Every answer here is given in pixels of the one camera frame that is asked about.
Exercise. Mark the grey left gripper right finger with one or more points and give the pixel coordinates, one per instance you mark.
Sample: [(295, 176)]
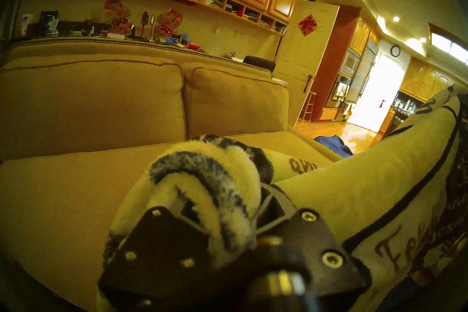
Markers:
[(318, 252)]

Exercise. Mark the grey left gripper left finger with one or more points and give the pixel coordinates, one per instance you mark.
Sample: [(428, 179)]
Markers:
[(161, 260)]

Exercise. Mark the printed scripture fleece blanket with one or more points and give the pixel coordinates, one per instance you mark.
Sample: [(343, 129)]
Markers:
[(365, 176)]

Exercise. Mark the crumpled dark blue cloth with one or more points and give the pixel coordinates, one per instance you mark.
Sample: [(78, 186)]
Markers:
[(334, 145)]

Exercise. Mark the yellow sofa seat cushion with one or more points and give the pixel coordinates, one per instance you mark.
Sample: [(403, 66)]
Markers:
[(292, 143), (55, 212)]

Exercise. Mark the wooden stool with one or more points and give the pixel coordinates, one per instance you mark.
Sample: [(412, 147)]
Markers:
[(308, 106)]

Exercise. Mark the steel microwave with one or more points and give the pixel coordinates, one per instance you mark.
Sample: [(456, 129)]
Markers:
[(350, 62)]

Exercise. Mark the cream panel door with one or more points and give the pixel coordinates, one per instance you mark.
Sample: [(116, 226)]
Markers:
[(299, 59)]

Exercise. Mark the black office chair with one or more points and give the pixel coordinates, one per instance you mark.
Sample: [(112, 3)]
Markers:
[(259, 63)]

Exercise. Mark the red toy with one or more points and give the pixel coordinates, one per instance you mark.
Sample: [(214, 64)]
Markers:
[(193, 46)]

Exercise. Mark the blue plush ball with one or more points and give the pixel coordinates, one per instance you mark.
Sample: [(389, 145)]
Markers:
[(184, 38)]

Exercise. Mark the red diamond door sign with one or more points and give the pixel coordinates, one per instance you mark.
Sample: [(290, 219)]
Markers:
[(308, 25)]

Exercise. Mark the dark blue carton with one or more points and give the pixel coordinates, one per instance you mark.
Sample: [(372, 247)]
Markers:
[(48, 22)]

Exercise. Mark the white lotion bottle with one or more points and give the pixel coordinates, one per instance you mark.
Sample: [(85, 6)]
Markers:
[(26, 24)]

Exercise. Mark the steel wall oven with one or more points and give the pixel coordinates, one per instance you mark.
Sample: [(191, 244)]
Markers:
[(340, 90)]

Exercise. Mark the round wall clock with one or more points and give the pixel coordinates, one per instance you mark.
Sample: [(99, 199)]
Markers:
[(395, 51)]

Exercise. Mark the yellow loveseat sofa frame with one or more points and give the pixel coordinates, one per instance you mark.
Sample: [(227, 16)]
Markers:
[(109, 48)]

